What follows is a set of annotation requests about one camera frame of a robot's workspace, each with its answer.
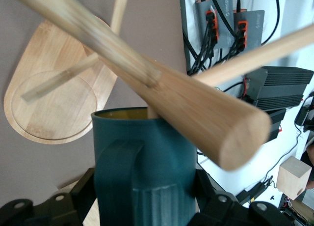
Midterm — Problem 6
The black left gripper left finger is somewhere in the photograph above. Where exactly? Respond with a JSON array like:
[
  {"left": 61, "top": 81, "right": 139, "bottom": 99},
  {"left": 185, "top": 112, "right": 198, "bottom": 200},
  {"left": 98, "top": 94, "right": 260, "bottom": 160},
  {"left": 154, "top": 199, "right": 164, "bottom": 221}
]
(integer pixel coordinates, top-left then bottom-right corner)
[{"left": 0, "top": 167, "right": 99, "bottom": 226}]

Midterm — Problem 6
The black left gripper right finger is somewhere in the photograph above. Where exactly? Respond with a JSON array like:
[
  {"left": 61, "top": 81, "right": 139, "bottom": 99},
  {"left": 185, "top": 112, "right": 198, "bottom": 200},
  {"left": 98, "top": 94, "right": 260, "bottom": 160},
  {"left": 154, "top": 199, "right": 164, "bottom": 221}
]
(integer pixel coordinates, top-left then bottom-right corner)
[{"left": 193, "top": 169, "right": 295, "bottom": 226}]

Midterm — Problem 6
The dark teal ribbed cup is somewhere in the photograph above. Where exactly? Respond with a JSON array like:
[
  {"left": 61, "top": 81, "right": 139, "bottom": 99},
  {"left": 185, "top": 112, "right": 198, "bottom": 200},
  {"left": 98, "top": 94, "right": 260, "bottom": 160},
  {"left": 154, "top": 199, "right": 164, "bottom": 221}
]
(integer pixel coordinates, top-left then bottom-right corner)
[{"left": 90, "top": 107, "right": 198, "bottom": 226}]

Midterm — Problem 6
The small black adapter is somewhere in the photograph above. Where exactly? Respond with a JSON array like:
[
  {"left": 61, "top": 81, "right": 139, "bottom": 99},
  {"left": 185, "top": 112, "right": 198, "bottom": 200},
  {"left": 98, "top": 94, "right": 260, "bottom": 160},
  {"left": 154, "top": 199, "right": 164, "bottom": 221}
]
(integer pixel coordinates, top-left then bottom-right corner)
[{"left": 235, "top": 181, "right": 268, "bottom": 205}]

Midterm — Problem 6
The light wooden block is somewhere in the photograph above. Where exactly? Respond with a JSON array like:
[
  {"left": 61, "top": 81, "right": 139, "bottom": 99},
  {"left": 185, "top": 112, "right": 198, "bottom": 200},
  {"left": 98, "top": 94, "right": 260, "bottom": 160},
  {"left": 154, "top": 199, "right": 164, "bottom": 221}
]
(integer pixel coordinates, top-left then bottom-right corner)
[{"left": 277, "top": 156, "right": 313, "bottom": 201}]

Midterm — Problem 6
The small black finned box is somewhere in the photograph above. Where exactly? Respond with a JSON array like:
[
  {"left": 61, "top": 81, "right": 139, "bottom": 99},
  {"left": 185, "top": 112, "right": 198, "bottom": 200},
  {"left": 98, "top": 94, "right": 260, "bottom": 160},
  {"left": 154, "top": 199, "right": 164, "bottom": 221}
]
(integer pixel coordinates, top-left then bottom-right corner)
[{"left": 257, "top": 107, "right": 287, "bottom": 145}]

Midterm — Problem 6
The wooden mug tree stand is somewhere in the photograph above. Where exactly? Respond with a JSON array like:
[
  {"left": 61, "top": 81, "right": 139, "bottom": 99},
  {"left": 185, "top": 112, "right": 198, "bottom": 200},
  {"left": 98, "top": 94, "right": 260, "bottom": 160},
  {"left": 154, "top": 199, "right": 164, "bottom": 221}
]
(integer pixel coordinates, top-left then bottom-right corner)
[{"left": 0, "top": 0, "right": 314, "bottom": 172}]

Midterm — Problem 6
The black device box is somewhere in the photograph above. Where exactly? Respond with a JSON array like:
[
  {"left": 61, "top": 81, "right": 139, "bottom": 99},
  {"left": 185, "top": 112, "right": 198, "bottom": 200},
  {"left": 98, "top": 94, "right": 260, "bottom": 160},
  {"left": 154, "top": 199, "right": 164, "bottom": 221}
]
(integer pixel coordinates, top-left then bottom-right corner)
[{"left": 294, "top": 103, "right": 314, "bottom": 133}]

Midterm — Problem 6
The large black finned box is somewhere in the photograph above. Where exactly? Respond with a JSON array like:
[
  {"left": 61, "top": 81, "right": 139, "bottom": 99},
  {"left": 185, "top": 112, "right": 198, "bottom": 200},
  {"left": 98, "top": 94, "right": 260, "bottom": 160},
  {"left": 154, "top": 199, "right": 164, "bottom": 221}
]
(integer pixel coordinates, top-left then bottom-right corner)
[{"left": 244, "top": 65, "right": 314, "bottom": 112}]

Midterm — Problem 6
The grey orange USB hub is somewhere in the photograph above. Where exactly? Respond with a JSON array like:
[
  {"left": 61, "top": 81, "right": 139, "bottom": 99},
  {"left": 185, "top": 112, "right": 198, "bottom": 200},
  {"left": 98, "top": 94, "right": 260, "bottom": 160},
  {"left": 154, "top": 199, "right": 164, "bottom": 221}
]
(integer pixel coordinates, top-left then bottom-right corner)
[
  {"left": 233, "top": 9, "right": 265, "bottom": 50},
  {"left": 195, "top": 0, "right": 234, "bottom": 50}
]

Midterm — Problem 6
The table cover mat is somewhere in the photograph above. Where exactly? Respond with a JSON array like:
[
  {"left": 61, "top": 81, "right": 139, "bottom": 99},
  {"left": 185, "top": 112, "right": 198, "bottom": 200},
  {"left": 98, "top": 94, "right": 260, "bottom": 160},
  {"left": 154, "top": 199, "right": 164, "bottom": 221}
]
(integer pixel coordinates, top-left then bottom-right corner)
[{"left": 0, "top": 0, "right": 187, "bottom": 226}]

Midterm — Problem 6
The black curved hub cable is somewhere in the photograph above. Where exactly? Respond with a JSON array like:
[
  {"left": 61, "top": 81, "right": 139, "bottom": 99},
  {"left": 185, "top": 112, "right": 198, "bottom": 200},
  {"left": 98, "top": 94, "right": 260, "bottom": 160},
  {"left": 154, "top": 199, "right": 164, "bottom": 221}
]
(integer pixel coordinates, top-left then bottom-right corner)
[{"left": 260, "top": 0, "right": 281, "bottom": 46}]

